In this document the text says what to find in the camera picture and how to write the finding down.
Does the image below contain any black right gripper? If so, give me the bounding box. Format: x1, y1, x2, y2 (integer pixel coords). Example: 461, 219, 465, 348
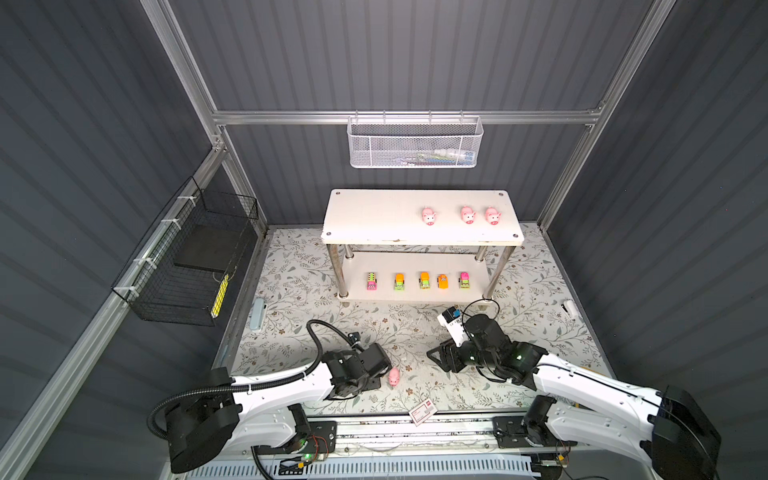
424, 333, 496, 371

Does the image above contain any orange toy bulldozer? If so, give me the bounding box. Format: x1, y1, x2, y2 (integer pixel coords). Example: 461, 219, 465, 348
437, 274, 449, 290

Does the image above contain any orange green mixer toy truck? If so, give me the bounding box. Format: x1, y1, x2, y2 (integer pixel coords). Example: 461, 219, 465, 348
419, 271, 431, 289

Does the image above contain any pink toy pig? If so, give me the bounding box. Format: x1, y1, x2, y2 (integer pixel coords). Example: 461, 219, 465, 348
421, 207, 437, 226
485, 207, 502, 226
460, 206, 476, 225
387, 367, 401, 387

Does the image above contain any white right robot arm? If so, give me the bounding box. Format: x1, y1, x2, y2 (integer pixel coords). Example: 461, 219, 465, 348
427, 307, 722, 479

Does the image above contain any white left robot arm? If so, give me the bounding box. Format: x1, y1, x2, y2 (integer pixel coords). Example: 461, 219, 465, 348
146, 319, 393, 474

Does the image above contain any white two-tier shelf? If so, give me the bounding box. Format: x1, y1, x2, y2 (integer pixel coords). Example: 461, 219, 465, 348
321, 189, 524, 303

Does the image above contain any red white card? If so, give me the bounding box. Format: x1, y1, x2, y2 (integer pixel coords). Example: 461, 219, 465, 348
409, 399, 437, 425

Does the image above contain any yellow green marker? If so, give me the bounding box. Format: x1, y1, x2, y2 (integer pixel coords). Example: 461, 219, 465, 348
210, 274, 230, 319

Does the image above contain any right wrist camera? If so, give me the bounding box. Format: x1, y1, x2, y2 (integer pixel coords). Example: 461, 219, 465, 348
437, 306, 469, 347

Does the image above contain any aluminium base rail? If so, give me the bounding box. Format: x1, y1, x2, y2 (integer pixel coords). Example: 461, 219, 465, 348
179, 410, 649, 457

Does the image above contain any black wire basket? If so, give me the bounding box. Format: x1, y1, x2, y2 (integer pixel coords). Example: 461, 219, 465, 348
112, 180, 261, 327

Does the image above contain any white wire basket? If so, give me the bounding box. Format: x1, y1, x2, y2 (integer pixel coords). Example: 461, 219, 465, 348
346, 114, 484, 169

